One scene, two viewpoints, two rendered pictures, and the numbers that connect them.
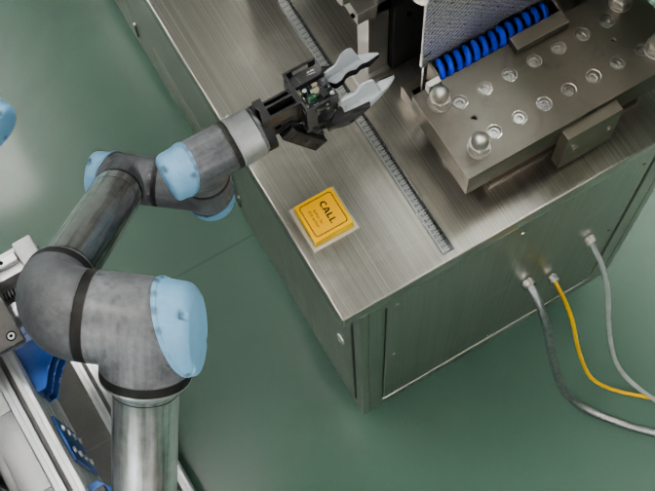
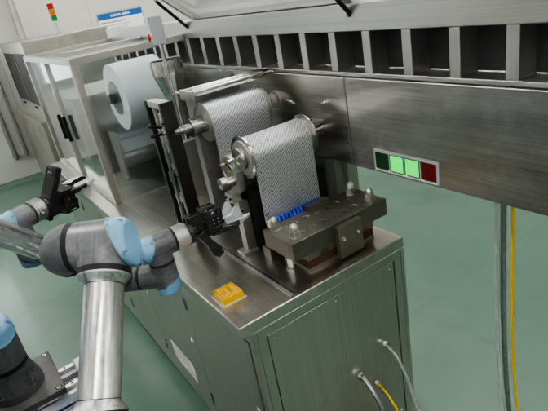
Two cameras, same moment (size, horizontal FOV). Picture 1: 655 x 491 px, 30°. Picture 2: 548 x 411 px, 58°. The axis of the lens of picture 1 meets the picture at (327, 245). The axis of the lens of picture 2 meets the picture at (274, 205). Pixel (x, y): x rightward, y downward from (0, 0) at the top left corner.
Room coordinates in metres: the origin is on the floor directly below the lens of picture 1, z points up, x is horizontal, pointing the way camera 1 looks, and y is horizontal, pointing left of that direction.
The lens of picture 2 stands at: (-0.63, -0.05, 1.75)
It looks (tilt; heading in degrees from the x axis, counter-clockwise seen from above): 24 degrees down; 354
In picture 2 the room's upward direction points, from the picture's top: 11 degrees counter-clockwise
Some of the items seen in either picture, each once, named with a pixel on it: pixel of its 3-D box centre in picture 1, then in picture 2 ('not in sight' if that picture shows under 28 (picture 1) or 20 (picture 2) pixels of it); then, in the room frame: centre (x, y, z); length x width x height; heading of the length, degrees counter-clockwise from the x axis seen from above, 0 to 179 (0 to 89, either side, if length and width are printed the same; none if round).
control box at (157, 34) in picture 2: not in sight; (155, 30); (1.44, 0.06, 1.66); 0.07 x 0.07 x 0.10; 89
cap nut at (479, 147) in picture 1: (480, 142); (293, 230); (0.72, -0.24, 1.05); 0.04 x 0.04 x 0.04
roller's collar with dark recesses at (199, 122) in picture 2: not in sight; (197, 125); (1.14, -0.02, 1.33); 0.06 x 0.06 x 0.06; 25
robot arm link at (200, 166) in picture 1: (199, 163); (156, 247); (0.71, 0.17, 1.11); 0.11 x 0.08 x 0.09; 115
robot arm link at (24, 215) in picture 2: not in sight; (15, 222); (0.90, 0.59, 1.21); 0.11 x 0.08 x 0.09; 142
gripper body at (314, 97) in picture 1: (294, 107); (203, 223); (0.77, 0.03, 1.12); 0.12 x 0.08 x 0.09; 115
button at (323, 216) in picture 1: (324, 216); (227, 293); (0.68, 0.00, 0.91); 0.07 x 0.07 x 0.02; 25
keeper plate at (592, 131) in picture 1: (587, 135); (350, 237); (0.75, -0.42, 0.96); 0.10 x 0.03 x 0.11; 115
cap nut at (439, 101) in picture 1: (440, 95); (274, 223); (0.80, -0.19, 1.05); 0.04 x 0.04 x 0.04
